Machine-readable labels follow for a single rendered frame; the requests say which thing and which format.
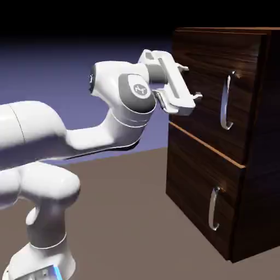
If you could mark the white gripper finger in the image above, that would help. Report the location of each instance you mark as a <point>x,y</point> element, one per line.
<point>197,96</point>
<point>184,68</point>

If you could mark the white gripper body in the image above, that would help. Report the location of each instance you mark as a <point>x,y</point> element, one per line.
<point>175,85</point>

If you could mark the dark wood cabinet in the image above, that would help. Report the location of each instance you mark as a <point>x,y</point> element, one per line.
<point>258,153</point>

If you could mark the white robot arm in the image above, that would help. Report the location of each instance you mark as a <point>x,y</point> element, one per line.
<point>39,129</point>

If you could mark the dark wood cabinet door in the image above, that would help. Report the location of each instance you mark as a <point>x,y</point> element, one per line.
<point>196,186</point>
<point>210,87</point>

